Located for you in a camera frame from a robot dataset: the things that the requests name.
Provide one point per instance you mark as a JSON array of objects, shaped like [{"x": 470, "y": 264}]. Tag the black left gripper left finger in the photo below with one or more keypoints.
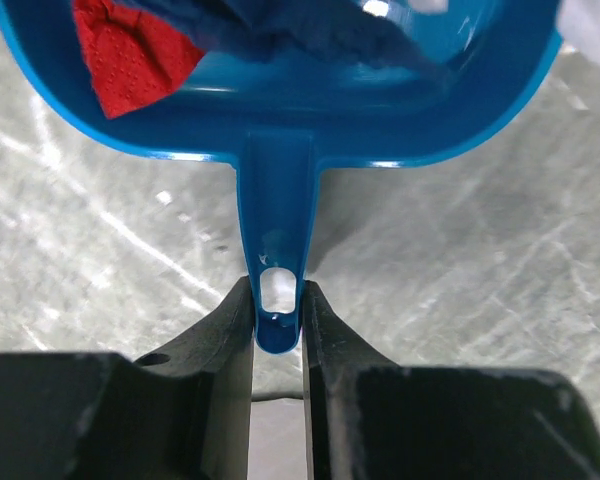
[{"x": 181, "y": 411}]

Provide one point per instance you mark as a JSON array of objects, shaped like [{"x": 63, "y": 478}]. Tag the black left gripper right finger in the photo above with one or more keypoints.
[{"x": 368, "y": 417}]

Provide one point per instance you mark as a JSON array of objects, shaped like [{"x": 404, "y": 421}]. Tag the red paper scrap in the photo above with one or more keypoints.
[{"x": 134, "y": 58}]

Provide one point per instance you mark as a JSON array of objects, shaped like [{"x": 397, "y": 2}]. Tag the white paper scrap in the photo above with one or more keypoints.
[{"x": 587, "y": 30}]

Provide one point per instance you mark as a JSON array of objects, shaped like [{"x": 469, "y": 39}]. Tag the dark blue paper scrap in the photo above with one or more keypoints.
[{"x": 256, "y": 30}]

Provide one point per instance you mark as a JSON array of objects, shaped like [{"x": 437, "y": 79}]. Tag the blue plastic dustpan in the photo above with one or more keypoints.
[{"x": 282, "y": 123}]

